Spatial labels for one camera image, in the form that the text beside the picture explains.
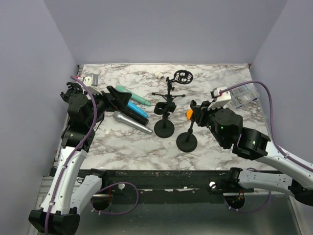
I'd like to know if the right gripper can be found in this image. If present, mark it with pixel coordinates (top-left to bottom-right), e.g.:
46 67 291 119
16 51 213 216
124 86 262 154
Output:
193 99 226 147

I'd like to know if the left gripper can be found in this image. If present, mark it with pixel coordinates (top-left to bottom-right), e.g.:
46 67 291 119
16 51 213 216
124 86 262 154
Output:
86 85 132 127

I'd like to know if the orange tape measure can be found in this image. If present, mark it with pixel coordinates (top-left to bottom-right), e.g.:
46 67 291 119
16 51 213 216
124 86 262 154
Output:
186 109 193 120

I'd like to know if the blue microphone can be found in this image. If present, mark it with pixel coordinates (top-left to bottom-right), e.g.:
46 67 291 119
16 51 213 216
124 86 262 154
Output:
127 101 149 118

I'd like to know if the mint green microphone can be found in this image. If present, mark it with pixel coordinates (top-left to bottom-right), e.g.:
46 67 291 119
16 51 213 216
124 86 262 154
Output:
115 85 151 106

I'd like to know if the grey microphone silver grille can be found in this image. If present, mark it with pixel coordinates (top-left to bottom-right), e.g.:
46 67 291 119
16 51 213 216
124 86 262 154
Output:
113 111 153 134

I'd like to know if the black microphone silver grille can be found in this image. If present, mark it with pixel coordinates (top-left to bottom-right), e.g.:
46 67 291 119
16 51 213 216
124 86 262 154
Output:
120 107 149 126

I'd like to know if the black round-base stand front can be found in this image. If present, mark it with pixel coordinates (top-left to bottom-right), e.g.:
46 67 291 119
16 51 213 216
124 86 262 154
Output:
176 120 198 153

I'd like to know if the black tripod shock-mount stand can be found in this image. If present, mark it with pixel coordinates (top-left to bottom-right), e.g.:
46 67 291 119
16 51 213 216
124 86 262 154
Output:
151 70 194 103

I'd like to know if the black round-base shock-mount stand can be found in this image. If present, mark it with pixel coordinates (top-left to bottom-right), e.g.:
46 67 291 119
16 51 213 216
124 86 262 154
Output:
60 82 83 103

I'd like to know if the white pipe elbow fitting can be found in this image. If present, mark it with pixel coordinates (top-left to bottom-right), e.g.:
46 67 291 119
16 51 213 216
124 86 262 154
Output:
155 72 164 79

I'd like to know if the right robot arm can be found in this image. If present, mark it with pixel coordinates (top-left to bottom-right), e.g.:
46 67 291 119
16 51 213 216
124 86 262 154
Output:
190 100 313 206

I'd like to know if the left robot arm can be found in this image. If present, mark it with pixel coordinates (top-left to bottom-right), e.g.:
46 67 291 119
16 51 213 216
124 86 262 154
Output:
28 82 132 235

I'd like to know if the clear plastic screw box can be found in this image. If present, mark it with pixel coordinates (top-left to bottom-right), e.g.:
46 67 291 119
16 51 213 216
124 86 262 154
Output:
229 84 259 109

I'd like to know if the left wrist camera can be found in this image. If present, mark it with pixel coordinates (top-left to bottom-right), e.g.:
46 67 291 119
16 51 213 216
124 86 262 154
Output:
77 73 101 94

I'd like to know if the black mounting rail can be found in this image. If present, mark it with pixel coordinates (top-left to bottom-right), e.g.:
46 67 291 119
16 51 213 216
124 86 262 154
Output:
78 168 253 205

